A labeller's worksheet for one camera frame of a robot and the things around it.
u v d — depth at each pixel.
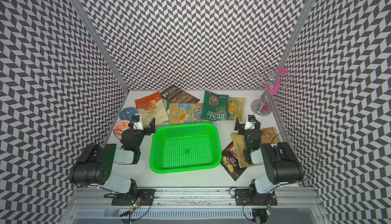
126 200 0.67
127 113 1.01
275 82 0.86
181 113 1.02
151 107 1.05
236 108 1.04
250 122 0.76
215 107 1.06
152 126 0.86
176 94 1.12
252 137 0.69
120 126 0.95
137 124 0.77
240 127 0.80
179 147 0.89
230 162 0.83
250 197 0.72
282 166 0.44
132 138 0.69
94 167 0.45
